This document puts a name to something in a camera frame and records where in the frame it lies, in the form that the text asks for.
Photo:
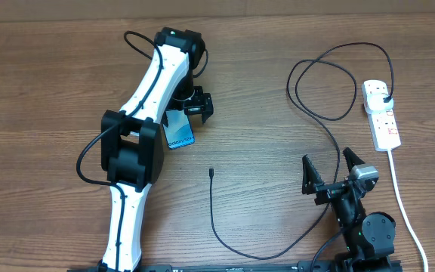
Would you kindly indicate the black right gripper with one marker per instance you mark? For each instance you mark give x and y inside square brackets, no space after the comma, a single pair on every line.
[312,184]

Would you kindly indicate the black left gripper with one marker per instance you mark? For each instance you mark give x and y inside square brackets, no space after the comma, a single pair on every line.
[202,103]

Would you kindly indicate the blue Galaxy smartphone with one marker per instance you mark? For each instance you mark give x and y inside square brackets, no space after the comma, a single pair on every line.
[178,131]

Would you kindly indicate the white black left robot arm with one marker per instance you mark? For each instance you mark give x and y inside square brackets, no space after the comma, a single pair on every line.
[132,149]

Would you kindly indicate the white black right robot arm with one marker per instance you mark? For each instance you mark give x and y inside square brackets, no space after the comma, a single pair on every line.
[368,237]

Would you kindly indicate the white power strip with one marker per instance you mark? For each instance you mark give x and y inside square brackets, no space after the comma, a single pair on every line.
[383,125]

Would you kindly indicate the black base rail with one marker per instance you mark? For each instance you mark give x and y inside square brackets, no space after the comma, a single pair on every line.
[232,268]

